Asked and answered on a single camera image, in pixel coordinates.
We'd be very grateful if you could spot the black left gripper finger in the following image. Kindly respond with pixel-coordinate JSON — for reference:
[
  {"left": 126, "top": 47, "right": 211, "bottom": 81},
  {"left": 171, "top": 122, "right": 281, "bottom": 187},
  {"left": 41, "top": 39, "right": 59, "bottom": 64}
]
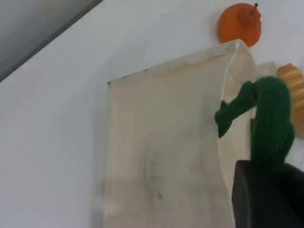
[
  {"left": 285, "top": 163, "right": 304, "bottom": 228},
  {"left": 232, "top": 160, "right": 285, "bottom": 228}
]

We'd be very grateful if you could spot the white handbag with green handles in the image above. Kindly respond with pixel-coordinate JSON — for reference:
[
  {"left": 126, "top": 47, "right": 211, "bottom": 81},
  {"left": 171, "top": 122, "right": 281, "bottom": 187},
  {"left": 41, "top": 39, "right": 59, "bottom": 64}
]
[{"left": 91, "top": 39, "right": 295, "bottom": 228}]

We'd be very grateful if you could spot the ridged golden bread loaf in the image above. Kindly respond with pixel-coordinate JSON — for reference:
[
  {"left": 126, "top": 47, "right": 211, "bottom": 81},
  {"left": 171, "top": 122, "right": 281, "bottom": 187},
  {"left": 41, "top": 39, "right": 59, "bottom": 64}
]
[{"left": 276, "top": 62, "right": 304, "bottom": 138}]

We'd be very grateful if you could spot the orange pear-shaped fruit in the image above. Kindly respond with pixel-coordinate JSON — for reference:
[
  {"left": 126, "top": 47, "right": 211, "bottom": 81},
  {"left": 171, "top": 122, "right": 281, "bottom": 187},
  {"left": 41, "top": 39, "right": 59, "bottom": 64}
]
[{"left": 217, "top": 2, "right": 262, "bottom": 47}]

